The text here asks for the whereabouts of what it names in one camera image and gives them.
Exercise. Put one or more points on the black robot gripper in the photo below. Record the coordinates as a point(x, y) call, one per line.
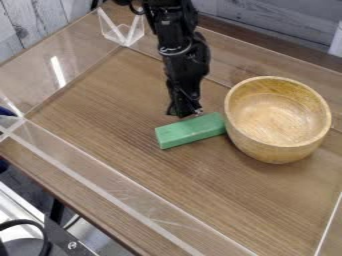
point(186, 56)

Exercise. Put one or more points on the green rectangular block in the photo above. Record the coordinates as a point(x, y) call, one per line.
point(190, 130)

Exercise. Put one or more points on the light brown wooden bowl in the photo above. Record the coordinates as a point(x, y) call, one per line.
point(277, 118)

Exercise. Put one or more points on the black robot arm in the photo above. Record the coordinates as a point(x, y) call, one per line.
point(168, 15)

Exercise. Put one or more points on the black metal table leg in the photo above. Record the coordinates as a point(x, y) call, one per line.
point(57, 211)

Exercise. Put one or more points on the clear acrylic corner bracket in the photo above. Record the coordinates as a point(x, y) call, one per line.
point(123, 34)

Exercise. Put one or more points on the clear acrylic tray wall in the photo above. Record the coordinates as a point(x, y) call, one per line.
point(91, 98)

